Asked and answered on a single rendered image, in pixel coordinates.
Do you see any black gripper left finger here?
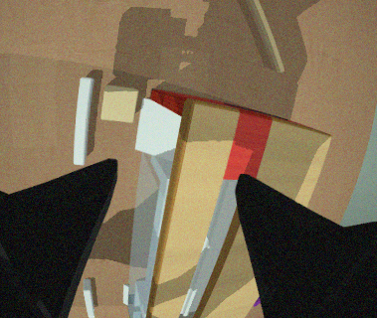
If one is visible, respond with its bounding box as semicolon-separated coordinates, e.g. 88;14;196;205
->
0;159;117;318

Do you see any pale yellow thin rod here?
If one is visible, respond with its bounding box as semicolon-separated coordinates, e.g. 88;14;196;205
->
249;0;284;73

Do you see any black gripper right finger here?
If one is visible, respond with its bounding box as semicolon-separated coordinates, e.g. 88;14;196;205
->
235;174;377;318

